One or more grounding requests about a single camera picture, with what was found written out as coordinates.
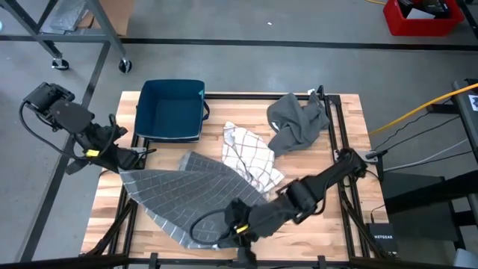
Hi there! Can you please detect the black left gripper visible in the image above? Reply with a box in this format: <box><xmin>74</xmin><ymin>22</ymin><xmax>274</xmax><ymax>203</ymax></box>
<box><xmin>80</xmin><ymin>125</ymin><xmax>130</xmax><ymax>171</ymax></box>

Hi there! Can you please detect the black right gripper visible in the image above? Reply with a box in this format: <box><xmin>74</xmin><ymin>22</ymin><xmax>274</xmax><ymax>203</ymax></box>
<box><xmin>218</xmin><ymin>197</ymin><xmax>276</xmax><ymax>269</ymax></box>

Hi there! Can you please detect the dark grey white-grid towel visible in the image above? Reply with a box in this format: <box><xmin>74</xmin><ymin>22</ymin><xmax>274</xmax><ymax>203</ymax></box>
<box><xmin>118</xmin><ymin>150</ymin><xmax>269</xmax><ymax>250</ymax></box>

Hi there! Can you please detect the white red-checked towel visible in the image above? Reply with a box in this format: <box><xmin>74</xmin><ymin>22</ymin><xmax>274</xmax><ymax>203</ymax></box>
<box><xmin>221</xmin><ymin>120</ymin><xmax>285</xmax><ymax>195</ymax></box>

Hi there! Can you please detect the plain grey towel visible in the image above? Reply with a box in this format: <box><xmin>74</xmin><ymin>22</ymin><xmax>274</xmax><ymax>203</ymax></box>
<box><xmin>266</xmin><ymin>92</ymin><xmax>332</xmax><ymax>158</ymax></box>

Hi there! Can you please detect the navy blue fabric bin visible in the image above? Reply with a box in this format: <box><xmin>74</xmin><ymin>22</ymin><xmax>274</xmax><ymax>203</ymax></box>
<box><xmin>134</xmin><ymin>78</ymin><xmax>211</xmax><ymax>143</ymax></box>

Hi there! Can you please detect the grey metal cart with casters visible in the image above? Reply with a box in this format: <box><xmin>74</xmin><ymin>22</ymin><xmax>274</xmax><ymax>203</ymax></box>
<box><xmin>0</xmin><ymin>0</ymin><xmax>132</xmax><ymax>74</ymax></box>

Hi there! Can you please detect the brown cardboard box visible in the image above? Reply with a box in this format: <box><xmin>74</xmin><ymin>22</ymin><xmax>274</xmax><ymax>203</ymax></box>
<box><xmin>78</xmin><ymin>0</ymin><xmax>135</xmax><ymax>37</ymax></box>

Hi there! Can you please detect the silver padded bag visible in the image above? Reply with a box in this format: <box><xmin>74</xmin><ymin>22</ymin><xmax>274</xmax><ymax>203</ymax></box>
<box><xmin>48</xmin><ymin>0</ymin><xmax>90</xmax><ymax>33</ymax></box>

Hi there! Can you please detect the black equipment stand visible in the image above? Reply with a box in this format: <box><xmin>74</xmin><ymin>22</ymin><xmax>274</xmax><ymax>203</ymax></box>
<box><xmin>380</xmin><ymin>78</ymin><xmax>478</xmax><ymax>262</ymax></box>

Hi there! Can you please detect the red plastic crate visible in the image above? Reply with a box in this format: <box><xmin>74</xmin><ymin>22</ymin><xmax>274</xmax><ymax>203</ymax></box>
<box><xmin>382</xmin><ymin>0</ymin><xmax>466</xmax><ymax>37</ymax></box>

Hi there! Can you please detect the black electronic device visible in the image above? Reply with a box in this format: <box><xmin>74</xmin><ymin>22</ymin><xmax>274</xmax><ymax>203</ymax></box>
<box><xmin>397</xmin><ymin>0</ymin><xmax>451</xmax><ymax>19</ymax></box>

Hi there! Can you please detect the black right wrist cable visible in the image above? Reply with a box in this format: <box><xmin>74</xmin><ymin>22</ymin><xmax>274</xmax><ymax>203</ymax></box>
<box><xmin>189</xmin><ymin>208</ymin><xmax>240</xmax><ymax>244</ymax></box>

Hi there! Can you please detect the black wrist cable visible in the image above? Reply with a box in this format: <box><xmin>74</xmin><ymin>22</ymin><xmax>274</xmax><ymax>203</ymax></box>
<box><xmin>18</xmin><ymin>100</ymin><xmax>117</xmax><ymax>162</ymax></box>
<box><xmin>189</xmin><ymin>208</ymin><xmax>240</xmax><ymax>244</ymax></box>

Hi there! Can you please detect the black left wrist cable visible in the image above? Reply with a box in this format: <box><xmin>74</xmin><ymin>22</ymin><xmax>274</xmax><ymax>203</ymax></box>
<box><xmin>18</xmin><ymin>100</ymin><xmax>117</xmax><ymax>162</ymax></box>

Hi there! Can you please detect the black aluminium table frame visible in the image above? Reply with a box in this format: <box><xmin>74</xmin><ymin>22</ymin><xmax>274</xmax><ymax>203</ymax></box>
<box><xmin>80</xmin><ymin>84</ymin><xmax>397</xmax><ymax>269</ymax></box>

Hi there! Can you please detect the black Netgear network switch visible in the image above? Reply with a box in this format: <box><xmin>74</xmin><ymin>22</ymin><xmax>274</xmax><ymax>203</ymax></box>
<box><xmin>365</xmin><ymin>223</ymin><xmax>399</xmax><ymax>257</ymax></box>

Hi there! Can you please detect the grey floor cable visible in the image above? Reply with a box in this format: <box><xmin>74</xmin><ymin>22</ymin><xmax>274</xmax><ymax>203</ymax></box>
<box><xmin>382</xmin><ymin>138</ymin><xmax>470</xmax><ymax>173</ymax></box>

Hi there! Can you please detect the black floor cable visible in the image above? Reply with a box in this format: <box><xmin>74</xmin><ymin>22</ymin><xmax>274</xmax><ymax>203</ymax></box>
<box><xmin>373</xmin><ymin>111</ymin><xmax>463</xmax><ymax>152</ymax></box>

